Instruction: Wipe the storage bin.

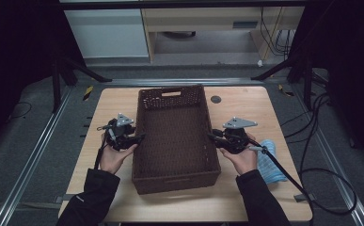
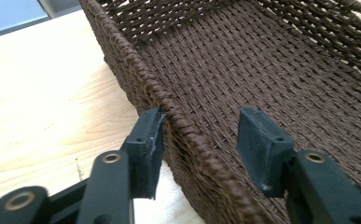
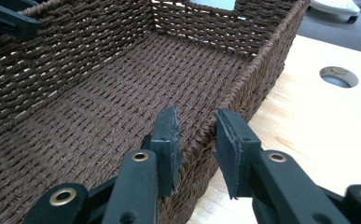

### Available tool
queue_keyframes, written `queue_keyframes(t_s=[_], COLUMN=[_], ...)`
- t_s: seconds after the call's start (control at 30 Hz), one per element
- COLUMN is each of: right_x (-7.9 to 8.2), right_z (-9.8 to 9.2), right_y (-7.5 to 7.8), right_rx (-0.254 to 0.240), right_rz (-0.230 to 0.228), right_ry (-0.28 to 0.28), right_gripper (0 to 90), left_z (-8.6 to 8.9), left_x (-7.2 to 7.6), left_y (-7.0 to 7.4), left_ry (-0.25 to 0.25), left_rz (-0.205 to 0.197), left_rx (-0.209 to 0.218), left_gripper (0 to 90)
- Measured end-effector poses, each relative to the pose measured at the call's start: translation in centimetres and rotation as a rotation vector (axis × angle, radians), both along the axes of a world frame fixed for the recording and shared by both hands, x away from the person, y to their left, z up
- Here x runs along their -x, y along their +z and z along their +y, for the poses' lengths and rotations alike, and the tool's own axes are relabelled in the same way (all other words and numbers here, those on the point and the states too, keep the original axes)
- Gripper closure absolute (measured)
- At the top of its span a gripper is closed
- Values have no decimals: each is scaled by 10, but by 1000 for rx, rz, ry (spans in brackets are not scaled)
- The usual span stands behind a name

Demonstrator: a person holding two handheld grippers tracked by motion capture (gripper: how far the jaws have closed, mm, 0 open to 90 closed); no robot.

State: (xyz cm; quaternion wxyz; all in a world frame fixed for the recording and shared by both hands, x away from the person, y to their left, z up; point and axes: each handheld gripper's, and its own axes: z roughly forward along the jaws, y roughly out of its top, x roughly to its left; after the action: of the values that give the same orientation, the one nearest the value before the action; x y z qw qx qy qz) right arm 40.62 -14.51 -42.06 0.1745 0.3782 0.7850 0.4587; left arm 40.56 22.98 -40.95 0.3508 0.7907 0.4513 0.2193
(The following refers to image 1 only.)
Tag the person's left hand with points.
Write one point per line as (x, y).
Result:
(113, 160)

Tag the small white object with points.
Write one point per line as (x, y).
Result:
(260, 63)

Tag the person's right hand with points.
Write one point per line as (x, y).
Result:
(244, 160)

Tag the dark curtain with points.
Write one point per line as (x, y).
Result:
(16, 47)
(352, 47)

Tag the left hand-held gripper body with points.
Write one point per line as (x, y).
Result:
(118, 136)

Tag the brown woven basket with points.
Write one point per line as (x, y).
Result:
(176, 141)

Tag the light wooden office desk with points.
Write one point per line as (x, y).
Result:
(201, 19)

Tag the round grey table grommet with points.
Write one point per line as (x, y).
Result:
(215, 99)

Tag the blue striped towel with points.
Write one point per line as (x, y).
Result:
(272, 166)

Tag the white cabinet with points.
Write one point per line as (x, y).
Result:
(107, 33)

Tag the black metal stand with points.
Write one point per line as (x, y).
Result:
(298, 67)
(56, 84)

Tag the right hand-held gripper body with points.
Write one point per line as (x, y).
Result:
(237, 139)

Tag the yellow black tape strip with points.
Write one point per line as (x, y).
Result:
(88, 93)
(284, 91)

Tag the aluminium floor rail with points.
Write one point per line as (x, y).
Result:
(32, 157)
(342, 182)

